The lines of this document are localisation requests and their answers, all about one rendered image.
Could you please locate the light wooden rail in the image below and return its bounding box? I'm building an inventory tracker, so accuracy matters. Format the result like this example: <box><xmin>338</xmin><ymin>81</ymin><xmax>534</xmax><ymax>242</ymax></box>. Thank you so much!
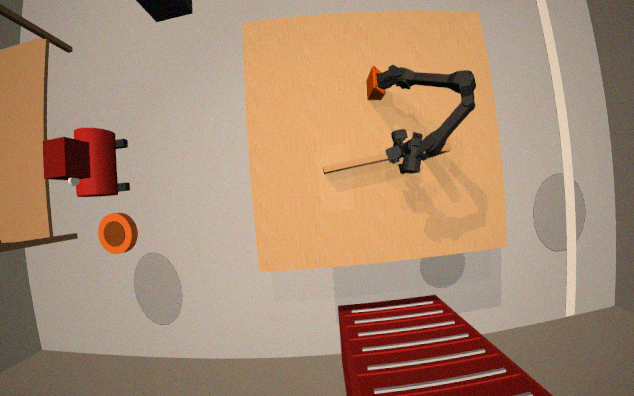
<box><xmin>323</xmin><ymin>153</ymin><xmax>389</xmax><ymax>174</ymax></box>

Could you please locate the brown wooden post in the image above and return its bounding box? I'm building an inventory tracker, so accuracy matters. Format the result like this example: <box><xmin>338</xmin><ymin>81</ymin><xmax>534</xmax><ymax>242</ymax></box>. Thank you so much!
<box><xmin>430</xmin><ymin>139</ymin><xmax>451</xmax><ymax>158</ymax></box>

